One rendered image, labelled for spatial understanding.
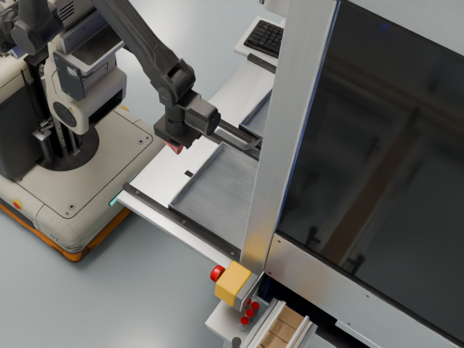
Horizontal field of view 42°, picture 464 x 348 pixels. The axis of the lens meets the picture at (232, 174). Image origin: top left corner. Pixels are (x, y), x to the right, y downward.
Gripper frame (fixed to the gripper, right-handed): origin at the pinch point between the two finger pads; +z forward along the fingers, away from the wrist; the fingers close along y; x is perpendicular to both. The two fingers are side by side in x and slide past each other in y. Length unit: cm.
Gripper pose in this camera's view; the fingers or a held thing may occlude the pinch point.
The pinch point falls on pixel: (178, 150)
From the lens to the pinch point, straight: 148.2
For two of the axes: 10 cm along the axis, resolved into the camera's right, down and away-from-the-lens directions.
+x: 5.5, -6.6, 5.0
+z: -0.6, 5.7, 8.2
